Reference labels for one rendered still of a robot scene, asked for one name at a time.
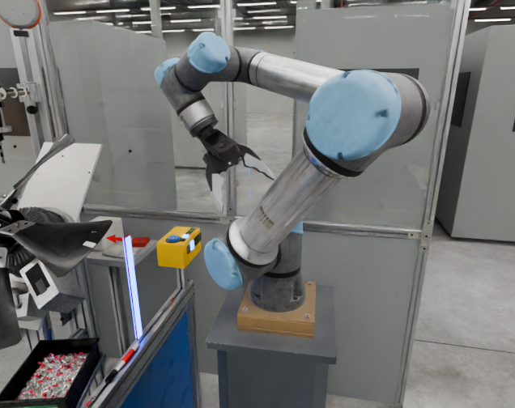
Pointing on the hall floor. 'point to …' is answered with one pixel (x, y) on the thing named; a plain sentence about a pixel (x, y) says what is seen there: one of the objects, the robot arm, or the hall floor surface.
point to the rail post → (194, 354)
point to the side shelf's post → (119, 308)
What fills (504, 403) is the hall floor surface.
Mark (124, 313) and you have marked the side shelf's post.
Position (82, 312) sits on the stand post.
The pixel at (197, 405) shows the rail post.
